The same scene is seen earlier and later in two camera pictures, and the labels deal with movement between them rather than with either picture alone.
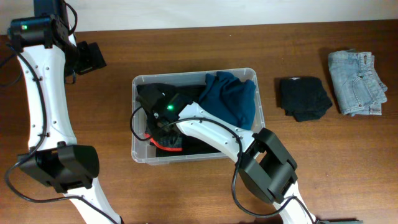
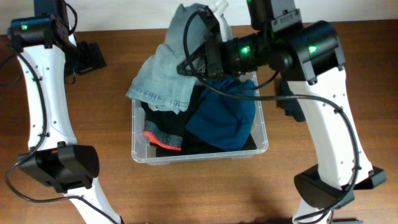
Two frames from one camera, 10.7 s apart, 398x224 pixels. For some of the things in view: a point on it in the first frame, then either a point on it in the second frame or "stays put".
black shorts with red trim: [165, 141] stays put
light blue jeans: [359, 89] to [157, 81]
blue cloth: [233, 99] stays put
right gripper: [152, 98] to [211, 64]
